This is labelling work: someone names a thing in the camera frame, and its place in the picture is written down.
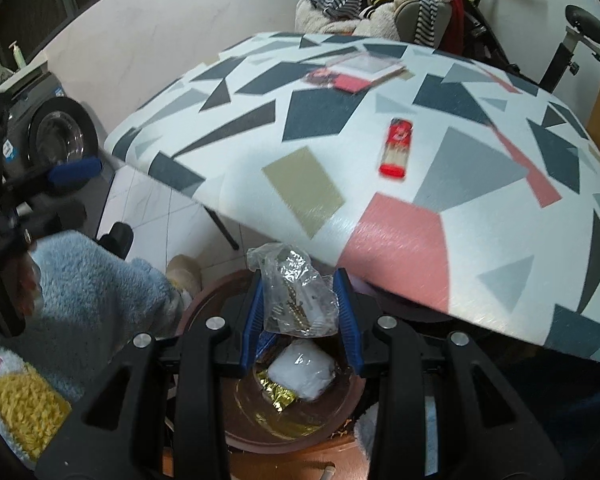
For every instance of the person's left forearm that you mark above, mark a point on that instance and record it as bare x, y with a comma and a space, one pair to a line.
95, 290

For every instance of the clear plastic bag with screws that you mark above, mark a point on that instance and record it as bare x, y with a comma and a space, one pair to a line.
300, 285

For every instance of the dark glass door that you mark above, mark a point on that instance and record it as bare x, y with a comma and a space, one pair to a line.
30, 0

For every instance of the table with geometric tablecloth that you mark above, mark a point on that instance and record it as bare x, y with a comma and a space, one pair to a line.
330, 125

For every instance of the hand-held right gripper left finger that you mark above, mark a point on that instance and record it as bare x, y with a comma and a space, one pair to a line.
252, 320

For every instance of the white fluffy blanket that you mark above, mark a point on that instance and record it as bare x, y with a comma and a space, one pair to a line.
330, 22

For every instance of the black table leg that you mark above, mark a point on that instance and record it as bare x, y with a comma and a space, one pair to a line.
225, 232

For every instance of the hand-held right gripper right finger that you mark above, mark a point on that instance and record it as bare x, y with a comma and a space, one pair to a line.
349, 320

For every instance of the clear plastic box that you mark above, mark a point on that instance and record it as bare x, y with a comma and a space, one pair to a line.
365, 62

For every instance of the grey washing machine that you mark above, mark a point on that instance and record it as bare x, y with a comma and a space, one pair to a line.
55, 125

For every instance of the person's left hand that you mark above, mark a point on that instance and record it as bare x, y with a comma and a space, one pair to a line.
30, 285

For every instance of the white plastic packet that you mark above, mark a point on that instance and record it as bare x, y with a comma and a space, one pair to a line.
302, 370

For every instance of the brown round bowl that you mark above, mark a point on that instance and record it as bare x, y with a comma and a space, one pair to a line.
340, 405

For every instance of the gold foil packet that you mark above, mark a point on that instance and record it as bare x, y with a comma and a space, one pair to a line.
275, 397

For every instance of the dark red packet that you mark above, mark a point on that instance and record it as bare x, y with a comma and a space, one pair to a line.
320, 77

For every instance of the beige fluffy slipper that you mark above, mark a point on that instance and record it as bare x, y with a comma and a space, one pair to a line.
185, 270

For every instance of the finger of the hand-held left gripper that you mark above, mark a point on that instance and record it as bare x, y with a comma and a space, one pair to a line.
55, 220
75, 170

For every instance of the red card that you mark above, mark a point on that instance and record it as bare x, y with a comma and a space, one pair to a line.
352, 84

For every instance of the black round object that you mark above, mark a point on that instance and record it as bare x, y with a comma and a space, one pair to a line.
117, 240

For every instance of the person's fluffy pajama top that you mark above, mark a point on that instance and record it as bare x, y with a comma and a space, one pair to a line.
25, 405

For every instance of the black exercise bike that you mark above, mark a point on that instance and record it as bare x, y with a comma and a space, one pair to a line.
587, 22

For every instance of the soap pump bottle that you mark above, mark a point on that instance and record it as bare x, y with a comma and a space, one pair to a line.
17, 57

